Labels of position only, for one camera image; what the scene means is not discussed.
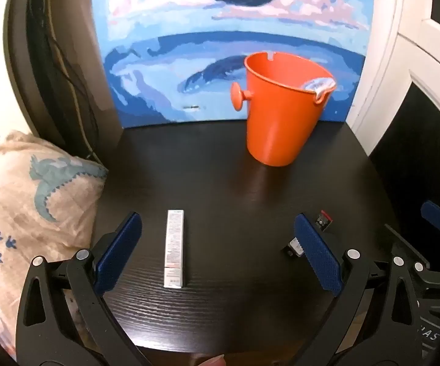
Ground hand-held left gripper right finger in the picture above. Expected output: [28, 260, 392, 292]
[294, 213, 423, 366]

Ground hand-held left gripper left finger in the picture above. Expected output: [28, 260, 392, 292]
[16, 211, 152, 366]

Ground black box with red end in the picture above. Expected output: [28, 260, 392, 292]
[283, 210, 335, 259]

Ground slim white cardboard box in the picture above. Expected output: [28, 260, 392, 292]
[163, 209, 185, 288]

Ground orange plastic bucket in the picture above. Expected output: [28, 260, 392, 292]
[231, 51, 337, 167]

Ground person's left hand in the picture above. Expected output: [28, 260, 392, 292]
[199, 354, 226, 366]

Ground beige dinosaur print blanket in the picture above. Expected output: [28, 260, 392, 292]
[0, 130, 108, 359]

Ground blue whale painting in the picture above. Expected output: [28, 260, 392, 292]
[90, 0, 377, 128]

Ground dark upright panel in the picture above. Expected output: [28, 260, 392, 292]
[2, 0, 104, 161]

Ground white door frame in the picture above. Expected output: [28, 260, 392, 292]
[345, 0, 440, 157]

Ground black cables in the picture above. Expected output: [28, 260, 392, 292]
[27, 0, 100, 161]

